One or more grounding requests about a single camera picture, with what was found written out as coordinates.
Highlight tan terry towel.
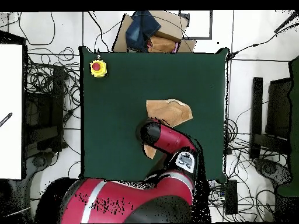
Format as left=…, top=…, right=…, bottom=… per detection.
left=142, top=99, right=194, bottom=160

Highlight black flat bar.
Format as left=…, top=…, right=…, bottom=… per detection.
left=249, top=76, right=264, bottom=161

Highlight dark green table cloth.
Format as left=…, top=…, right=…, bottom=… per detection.
left=78, top=45, right=230, bottom=184

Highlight yellow emergency stop button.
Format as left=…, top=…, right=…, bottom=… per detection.
left=89, top=59, right=109, bottom=79

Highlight folded tan towel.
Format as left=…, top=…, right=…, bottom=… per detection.
left=147, top=35, right=179, bottom=54

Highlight blue denim jeans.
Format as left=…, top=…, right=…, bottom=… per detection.
left=125, top=10, right=162, bottom=53

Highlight brown cardboard box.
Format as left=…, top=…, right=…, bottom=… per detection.
left=112, top=10, right=197, bottom=54

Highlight black equipment case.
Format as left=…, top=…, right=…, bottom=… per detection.
left=23, top=64, right=65, bottom=153

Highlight black power strip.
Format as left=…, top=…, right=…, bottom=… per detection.
left=224, top=179, right=239, bottom=215

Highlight black box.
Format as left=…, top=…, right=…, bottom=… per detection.
left=265, top=78, right=293, bottom=141

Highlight white desk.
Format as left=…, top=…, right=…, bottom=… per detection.
left=0, top=44, right=23, bottom=180

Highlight green cloth on side table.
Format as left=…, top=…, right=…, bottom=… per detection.
left=277, top=55, right=299, bottom=197

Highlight black rod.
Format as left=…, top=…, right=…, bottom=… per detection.
left=273, top=10, right=299, bottom=34

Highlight black square metal frame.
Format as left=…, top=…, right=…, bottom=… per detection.
left=178, top=9, right=214, bottom=40

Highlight black pedestal foot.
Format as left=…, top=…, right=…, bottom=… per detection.
left=253, top=157, right=293, bottom=187
left=25, top=151, right=55, bottom=180

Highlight black cable with connector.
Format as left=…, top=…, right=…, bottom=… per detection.
left=227, top=22, right=299, bottom=60

